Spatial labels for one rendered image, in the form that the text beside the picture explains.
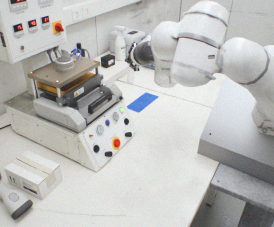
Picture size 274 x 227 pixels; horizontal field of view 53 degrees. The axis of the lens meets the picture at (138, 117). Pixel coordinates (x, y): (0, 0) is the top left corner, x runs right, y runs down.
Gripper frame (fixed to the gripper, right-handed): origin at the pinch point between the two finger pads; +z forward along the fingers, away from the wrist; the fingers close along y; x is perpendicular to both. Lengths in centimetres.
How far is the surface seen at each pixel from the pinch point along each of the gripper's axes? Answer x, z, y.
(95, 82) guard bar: -18.7, -7.7, 9.9
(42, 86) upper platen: -42.0, -8.9, 9.9
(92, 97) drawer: -20.9, -10.3, 16.4
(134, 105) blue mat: 6.8, 22.8, 25.0
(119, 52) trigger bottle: 10, 68, -11
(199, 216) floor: 47, 26, 106
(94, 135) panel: -22.4, -18.7, 32.4
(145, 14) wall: 50, 125, -52
